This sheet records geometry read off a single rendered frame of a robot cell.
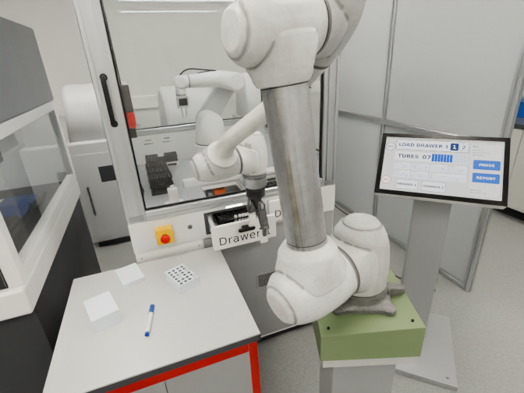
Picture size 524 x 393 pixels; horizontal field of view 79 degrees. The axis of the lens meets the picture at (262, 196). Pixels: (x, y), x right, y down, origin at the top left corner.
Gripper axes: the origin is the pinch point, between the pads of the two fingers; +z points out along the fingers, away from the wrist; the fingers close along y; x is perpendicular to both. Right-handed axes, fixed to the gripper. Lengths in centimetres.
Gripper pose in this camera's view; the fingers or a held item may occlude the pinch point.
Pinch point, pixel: (258, 232)
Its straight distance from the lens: 132.3
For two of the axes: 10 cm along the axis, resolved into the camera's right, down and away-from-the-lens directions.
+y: -3.5, -3.6, 8.7
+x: -9.4, 1.8, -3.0
